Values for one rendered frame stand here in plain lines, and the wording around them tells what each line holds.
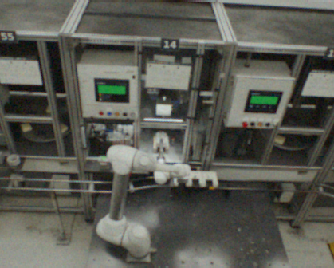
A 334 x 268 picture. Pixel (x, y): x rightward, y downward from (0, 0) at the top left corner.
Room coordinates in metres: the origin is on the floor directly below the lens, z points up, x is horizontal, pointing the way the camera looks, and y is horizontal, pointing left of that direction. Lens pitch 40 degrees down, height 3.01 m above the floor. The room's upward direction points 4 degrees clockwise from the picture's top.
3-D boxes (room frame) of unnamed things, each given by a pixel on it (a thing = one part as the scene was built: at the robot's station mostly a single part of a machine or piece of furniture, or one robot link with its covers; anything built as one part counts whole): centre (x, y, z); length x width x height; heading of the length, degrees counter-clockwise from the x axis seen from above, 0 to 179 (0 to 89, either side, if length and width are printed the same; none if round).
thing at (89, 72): (2.16, 0.41, 1.60); 0.42 x 0.29 x 0.46; 93
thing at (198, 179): (1.95, -0.31, 0.84); 0.36 x 0.14 x 0.10; 93
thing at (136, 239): (1.35, 0.11, 0.85); 0.18 x 0.16 x 0.22; 74
